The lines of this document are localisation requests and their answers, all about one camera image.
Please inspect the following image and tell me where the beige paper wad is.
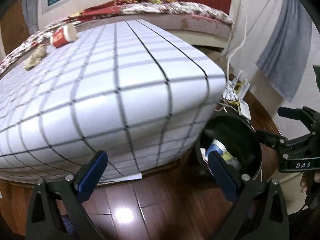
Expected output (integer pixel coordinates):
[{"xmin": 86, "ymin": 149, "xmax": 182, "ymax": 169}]
[{"xmin": 23, "ymin": 44, "xmax": 47, "ymax": 71}]

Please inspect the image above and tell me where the red paper cup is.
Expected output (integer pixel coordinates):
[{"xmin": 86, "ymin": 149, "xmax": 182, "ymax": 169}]
[{"xmin": 50, "ymin": 23, "xmax": 78, "ymax": 48}]

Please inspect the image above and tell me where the black round trash bin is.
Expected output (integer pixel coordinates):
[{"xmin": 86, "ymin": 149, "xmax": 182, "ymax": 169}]
[{"xmin": 195, "ymin": 112, "xmax": 263, "ymax": 179}]

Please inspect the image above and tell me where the person's right hand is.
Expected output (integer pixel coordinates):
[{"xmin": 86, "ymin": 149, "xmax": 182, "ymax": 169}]
[{"xmin": 299, "ymin": 171, "xmax": 315, "ymax": 193}]

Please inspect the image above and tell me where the blue white paper cup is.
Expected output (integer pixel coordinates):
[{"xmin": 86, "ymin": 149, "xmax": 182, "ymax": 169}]
[{"xmin": 205, "ymin": 139, "xmax": 227, "ymax": 158}]

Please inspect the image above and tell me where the white wifi router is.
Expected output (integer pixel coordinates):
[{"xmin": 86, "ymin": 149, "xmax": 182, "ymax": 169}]
[{"xmin": 222, "ymin": 70, "xmax": 251, "ymax": 121}]

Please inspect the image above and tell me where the grey hanging cloth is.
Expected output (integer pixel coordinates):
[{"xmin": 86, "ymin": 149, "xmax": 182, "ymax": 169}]
[{"xmin": 256, "ymin": 0, "xmax": 312, "ymax": 102}]

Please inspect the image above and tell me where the white grid-pattern mattress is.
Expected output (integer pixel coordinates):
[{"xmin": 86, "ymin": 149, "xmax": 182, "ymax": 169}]
[{"xmin": 1, "ymin": 20, "xmax": 226, "ymax": 183}]

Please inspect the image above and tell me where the floral bed mattress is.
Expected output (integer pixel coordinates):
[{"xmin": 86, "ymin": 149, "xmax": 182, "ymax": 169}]
[{"xmin": 1, "ymin": 2, "xmax": 234, "ymax": 75}]

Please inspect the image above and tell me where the brown wooden door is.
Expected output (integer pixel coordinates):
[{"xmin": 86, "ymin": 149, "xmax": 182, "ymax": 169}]
[{"xmin": 1, "ymin": 0, "xmax": 30, "ymax": 55}]

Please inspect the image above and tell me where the red patterned blanket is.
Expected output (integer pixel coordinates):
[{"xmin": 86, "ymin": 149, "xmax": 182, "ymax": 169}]
[{"xmin": 68, "ymin": 0, "xmax": 183, "ymax": 18}]

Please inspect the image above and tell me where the grey left curtain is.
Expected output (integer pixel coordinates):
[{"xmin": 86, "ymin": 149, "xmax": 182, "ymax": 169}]
[{"xmin": 22, "ymin": 0, "xmax": 39, "ymax": 35}]

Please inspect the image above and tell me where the white power cable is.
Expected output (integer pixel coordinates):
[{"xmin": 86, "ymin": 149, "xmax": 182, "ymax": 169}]
[{"xmin": 226, "ymin": 0, "xmax": 249, "ymax": 81}]

